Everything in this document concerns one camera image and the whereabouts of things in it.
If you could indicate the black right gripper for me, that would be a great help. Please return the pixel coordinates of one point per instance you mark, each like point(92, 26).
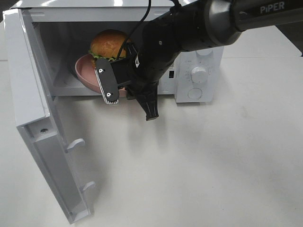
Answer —
point(161, 44)

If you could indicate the pink round plate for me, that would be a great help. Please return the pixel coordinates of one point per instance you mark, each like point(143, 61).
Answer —
point(86, 73)

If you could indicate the burger with lettuce and cheese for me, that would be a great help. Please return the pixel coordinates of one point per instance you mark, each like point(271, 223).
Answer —
point(106, 45)

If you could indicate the round white door-release button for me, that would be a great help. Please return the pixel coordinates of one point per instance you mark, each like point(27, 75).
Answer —
point(195, 93)

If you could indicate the white microwave door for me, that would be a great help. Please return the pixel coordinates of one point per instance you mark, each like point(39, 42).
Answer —
point(36, 116)

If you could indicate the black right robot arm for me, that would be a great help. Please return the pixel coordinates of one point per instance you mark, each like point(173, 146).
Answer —
point(202, 24)

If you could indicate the lower white timer knob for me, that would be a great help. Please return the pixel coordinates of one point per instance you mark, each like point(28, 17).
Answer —
point(199, 75)

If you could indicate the white microwave oven body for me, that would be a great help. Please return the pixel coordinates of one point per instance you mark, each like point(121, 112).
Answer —
point(54, 36)

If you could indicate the upper white power knob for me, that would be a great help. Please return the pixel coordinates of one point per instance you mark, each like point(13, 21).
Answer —
point(204, 52)

